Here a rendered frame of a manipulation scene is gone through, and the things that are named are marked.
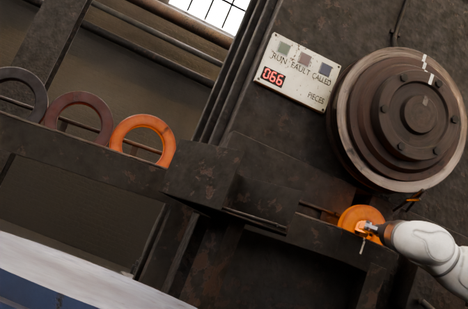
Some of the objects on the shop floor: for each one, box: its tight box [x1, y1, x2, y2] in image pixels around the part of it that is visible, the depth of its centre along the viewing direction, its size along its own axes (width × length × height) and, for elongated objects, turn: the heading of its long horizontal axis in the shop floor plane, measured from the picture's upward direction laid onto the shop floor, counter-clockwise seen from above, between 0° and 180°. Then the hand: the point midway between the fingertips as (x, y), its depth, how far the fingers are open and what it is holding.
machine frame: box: [132, 0, 468, 309], centre depth 217 cm, size 73×108×176 cm
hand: (363, 227), depth 173 cm, fingers closed
